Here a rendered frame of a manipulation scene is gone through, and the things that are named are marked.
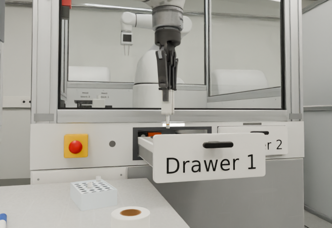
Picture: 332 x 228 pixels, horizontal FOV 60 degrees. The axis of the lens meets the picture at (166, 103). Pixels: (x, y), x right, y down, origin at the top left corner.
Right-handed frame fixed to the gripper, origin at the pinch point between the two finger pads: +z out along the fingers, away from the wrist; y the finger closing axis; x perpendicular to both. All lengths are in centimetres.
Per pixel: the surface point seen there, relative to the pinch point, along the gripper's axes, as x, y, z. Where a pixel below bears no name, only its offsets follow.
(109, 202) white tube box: 8.3, -17.3, 24.0
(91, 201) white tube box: 11.1, -20.6, 23.1
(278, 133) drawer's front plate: -30, 43, 11
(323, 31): -73, 223, -73
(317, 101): -68, 232, -9
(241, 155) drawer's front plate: -20.4, -2.6, 13.6
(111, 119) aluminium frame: 22.9, 7.8, 5.1
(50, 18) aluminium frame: 39.0, -3.5, -27.6
